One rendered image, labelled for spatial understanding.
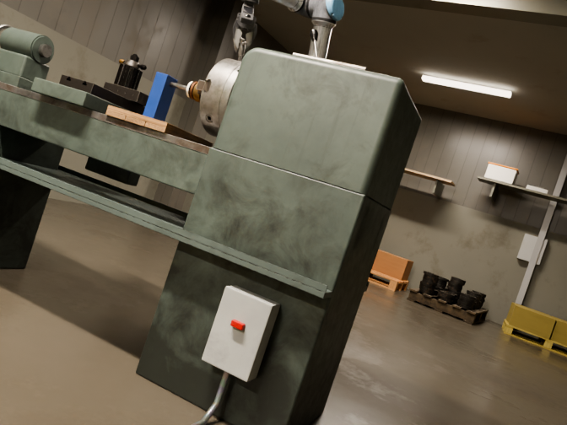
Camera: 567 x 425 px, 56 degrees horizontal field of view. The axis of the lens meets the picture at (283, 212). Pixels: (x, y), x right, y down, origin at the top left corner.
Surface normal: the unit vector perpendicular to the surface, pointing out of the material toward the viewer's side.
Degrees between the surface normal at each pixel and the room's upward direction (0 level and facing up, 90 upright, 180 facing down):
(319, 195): 90
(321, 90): 90
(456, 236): 90
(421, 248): 90
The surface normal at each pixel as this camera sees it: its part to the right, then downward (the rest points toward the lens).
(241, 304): -0.36, -0.10
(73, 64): 0.84, 0.29
